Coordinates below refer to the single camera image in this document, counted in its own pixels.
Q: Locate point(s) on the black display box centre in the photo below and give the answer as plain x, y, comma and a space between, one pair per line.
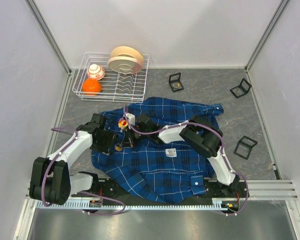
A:
175, 78

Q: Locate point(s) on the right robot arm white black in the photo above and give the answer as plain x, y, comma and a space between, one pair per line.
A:
201, 135

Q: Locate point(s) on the beige plate rear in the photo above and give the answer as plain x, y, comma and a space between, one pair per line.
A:
127, 51

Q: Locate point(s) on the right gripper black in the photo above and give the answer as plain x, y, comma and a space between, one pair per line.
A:
128, 142

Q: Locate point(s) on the colourful flower plush brooch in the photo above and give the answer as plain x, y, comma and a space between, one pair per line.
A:
122, 123

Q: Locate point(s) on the beige plate front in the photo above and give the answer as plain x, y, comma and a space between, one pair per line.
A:
125, 65

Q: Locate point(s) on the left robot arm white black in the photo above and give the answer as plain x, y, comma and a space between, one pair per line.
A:
51, 182

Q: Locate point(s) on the black display box near right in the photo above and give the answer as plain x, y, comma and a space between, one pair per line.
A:
244, 147

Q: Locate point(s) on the white orange patterned bowl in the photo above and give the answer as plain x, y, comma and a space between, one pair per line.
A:
96, 72

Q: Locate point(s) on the white shirt label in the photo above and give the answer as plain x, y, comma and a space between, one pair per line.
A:
171, 152

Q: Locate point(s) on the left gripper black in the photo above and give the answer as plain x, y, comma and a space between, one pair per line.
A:
111, 137

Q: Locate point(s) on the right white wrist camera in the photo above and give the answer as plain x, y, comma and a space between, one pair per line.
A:
130, 118

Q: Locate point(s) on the round orange picture brooch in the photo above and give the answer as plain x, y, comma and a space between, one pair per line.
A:
176, 85

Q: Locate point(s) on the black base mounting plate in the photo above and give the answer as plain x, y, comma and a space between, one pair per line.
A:
143, 195

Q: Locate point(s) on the black display box far right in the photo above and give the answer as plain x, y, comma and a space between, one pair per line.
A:
242, 89

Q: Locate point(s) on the black display box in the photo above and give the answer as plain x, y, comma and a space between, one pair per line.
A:
244, 147
242, 89
175, 78

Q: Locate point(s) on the grey slotted cable duct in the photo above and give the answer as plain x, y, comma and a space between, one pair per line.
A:
89, 204

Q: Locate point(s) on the white wire dish rack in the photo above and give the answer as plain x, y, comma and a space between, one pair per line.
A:
116, 87

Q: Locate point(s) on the beige plate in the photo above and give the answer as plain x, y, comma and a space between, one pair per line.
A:
125, 65
127, 51

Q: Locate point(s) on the blue plaid shirt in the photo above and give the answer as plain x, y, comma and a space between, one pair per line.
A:
147, 163

